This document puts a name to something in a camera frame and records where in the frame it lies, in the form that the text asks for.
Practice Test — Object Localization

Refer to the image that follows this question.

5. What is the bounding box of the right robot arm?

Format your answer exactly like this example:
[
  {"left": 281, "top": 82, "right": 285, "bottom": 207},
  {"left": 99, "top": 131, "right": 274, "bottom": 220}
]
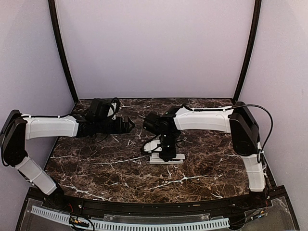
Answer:
[{"left": 141, "top": 102, "right": 266, "bottom": 209}]

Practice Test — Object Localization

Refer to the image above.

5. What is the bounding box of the black frame post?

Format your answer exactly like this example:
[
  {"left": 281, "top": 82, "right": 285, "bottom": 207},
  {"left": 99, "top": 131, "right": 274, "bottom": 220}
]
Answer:
[
  {"left": 48, "top": 0, "right": 79, "bottom": 104},
  {"left": 232, "top": 0, "right": 262, "bottom": 102}
]

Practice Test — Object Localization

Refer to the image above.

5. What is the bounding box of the white slotted cable duct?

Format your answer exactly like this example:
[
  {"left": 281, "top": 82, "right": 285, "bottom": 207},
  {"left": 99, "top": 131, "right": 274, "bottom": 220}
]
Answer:
[{"left": 31, "top": 205, "right": 230, "bottom": 231}]

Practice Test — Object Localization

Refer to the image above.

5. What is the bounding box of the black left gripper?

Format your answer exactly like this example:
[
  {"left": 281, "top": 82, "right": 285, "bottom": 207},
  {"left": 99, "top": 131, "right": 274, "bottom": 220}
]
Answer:
[{"left": 95, "top": 116, "right": 134, "bottom": 134}]

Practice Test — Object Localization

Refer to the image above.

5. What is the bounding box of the black frame post right rear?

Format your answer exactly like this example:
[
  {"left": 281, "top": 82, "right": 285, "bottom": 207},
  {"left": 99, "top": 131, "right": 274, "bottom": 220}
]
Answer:
[{"left": 232, "top": 0, "right": 262, "bottom": 102}]

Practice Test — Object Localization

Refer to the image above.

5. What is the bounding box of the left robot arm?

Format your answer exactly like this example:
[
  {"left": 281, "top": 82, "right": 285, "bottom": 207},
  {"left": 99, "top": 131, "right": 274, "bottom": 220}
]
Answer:
[{"left": 0, "top": 98, "right": 135, "bottom": 210}]

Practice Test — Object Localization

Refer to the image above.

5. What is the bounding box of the black front frame rail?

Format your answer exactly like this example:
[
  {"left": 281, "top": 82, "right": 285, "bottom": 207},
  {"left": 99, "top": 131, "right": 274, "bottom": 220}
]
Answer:
[{"left": 40, "top": 193, "right": 270, "bottom": 218}]

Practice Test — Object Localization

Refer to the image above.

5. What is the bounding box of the black frame post left rear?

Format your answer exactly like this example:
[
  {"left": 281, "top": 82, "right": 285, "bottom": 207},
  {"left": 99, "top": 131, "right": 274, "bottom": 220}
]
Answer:
[{"left": 48, "top": 0, "right": 79, "bottom": 104}]

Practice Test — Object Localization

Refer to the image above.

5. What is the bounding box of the white remote control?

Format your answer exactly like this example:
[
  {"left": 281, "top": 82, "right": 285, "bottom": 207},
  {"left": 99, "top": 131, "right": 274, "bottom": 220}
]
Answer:
[{"left": 149, "top": 154, "right": 186, "bottom": 165}]

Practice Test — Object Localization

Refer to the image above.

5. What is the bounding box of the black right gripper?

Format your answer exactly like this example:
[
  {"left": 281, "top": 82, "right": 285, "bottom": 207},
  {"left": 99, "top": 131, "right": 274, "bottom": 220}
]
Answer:
[{"left": 159, "top": 131, "right": 177, "bottom": 161}]

